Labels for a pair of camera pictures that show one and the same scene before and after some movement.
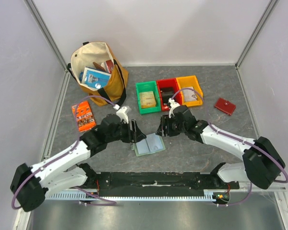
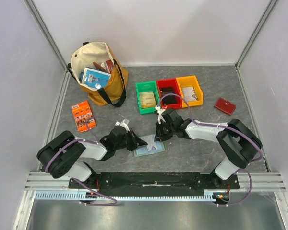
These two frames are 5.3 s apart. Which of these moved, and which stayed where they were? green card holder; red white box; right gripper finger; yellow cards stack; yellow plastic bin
Moved: right gripper finger
Stayed: green card holder; yellow plastic bin; yellow cards stack; red white box
